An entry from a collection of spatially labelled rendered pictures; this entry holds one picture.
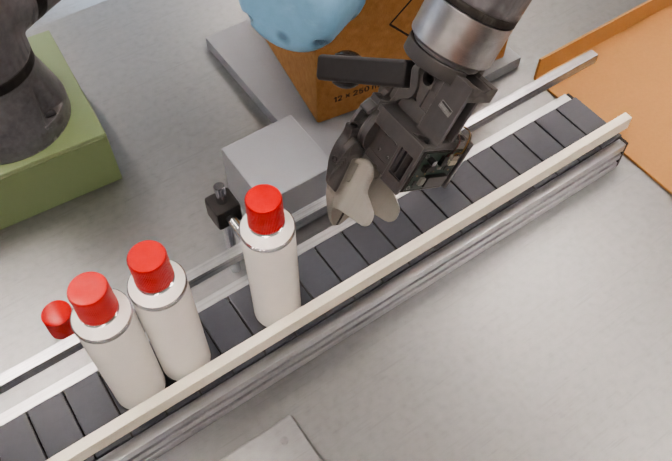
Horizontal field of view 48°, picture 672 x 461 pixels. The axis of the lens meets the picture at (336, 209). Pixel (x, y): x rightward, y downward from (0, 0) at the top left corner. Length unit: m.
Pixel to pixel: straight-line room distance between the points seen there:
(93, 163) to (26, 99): 0.12
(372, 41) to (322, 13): 0.48
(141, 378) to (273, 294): 0.15
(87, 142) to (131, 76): 0.22
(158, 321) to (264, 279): 0.11
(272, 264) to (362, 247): 0.19
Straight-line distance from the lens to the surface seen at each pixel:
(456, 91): 0.62
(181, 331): 0.70
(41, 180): 0.98
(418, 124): 0.65
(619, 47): 1.23
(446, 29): 0.61
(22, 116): 0.93
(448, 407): 0.84
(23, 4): 0.89
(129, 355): 0.69
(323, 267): 0.85
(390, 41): 0.98
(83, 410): 0.81
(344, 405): 0.83
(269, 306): 0.76
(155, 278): 0.63
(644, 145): 1.10
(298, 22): 0.50
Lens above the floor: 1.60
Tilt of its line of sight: 54 degrees down
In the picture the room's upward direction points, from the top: straight up
